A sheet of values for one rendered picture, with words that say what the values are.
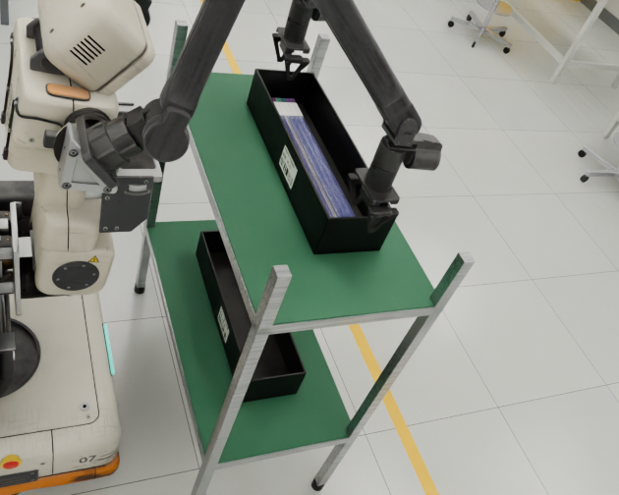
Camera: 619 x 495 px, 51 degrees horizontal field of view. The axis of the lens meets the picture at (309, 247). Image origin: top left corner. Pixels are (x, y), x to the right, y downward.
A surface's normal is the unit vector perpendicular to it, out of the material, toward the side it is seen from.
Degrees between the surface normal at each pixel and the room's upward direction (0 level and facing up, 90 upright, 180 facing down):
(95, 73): 90
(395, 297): 0
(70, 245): 90
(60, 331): 0
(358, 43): 81
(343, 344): 0
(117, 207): 90
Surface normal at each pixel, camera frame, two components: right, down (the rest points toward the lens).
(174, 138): 0.24, 0.59
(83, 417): 0.28, -0.68
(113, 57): 0.33, 0.72
